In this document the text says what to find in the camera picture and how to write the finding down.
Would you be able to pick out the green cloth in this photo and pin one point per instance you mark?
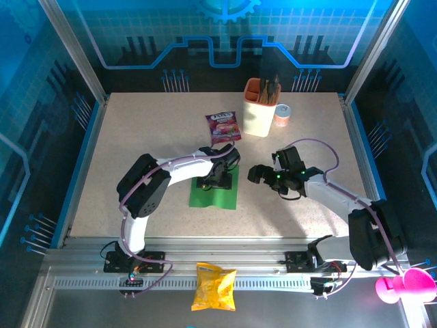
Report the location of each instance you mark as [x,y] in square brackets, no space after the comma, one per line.
[211,200]

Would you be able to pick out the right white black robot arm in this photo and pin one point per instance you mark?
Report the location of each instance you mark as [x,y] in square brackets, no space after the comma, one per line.
[327,194]

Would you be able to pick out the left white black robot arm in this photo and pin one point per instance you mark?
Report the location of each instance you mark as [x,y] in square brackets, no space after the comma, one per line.
[184,167]

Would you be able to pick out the purple candy bag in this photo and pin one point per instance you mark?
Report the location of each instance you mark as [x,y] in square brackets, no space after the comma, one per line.
[223,128]

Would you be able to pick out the cream holder with orange rim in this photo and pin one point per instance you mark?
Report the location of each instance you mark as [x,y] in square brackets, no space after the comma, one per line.
[257,119]

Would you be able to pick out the small orange can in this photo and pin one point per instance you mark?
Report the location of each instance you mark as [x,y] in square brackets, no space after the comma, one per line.
[282,118]

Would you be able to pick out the brown wooden sticks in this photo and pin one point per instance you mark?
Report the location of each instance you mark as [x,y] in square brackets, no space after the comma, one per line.
[264,95]

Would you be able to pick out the small circuit board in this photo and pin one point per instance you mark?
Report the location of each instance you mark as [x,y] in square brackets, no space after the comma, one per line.
[322,283]
[131,281]

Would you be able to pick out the yellow chips bag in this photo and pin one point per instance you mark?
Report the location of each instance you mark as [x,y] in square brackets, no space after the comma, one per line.
[213,290]

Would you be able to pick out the pink plastic cup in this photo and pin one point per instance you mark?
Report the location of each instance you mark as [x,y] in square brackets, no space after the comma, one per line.
[413,283]

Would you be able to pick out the long aluminium frame beam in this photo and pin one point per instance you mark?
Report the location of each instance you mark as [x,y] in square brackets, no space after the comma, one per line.
[222,249]

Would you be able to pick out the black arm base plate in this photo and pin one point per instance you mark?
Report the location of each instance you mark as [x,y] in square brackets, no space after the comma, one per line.
[293,261]
[157,256]

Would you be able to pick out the aluminium side rail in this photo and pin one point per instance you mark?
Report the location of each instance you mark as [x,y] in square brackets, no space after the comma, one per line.
[355,136]
[86,160]

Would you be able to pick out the aluminium frame post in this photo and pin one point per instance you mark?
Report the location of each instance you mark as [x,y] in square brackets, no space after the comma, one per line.
[68,41]
[375,44]

